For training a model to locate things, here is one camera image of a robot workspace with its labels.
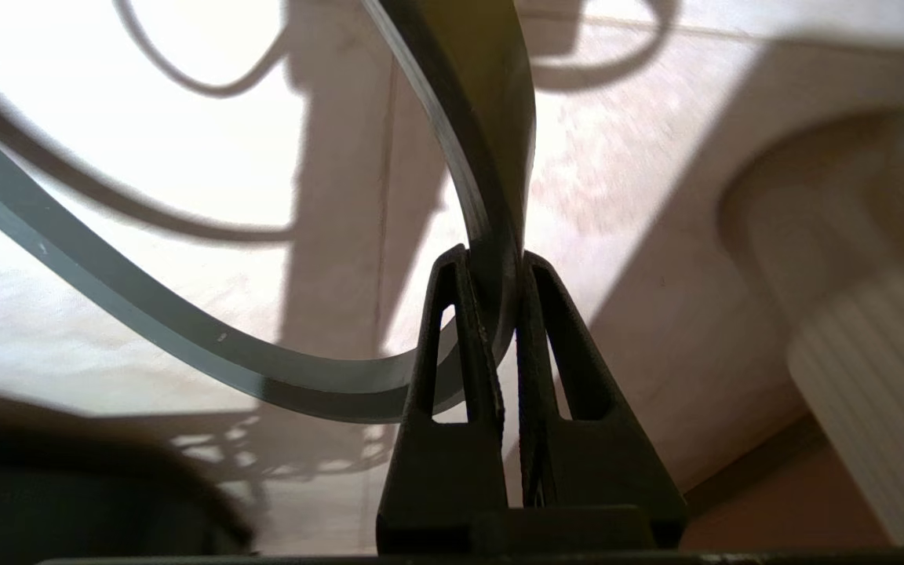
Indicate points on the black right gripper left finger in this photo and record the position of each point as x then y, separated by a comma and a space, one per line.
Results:
444, 471

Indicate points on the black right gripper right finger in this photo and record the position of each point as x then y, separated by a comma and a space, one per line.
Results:
593, 471

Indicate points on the grey ribbed stool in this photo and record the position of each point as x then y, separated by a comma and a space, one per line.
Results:
883, 377

